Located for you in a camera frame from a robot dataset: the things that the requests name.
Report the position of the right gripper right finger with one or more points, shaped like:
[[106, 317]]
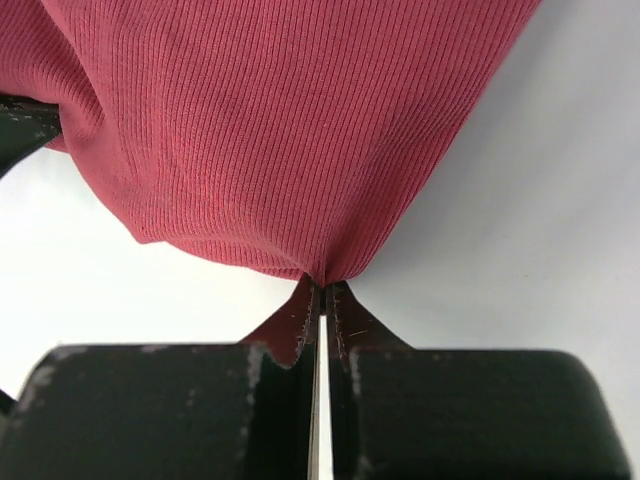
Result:
[[398, 412]]

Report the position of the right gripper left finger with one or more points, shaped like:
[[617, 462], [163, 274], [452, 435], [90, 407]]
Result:
[[246, 410]]

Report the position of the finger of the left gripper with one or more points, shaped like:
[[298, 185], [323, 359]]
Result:
[[26, 126]]

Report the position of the red tank top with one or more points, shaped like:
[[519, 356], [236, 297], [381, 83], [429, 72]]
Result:
[[288, 137]]

